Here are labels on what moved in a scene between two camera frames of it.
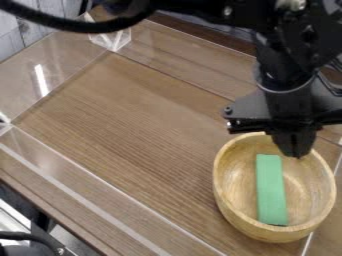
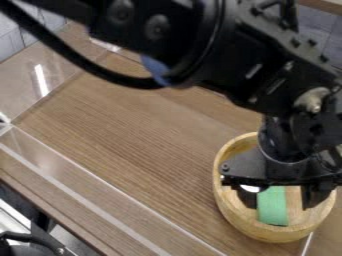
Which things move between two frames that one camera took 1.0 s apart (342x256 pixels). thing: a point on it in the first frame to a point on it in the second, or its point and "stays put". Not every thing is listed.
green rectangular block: x=271 y=197 stays put
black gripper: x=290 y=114 to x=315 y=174
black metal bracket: x=39 y=250 stays put
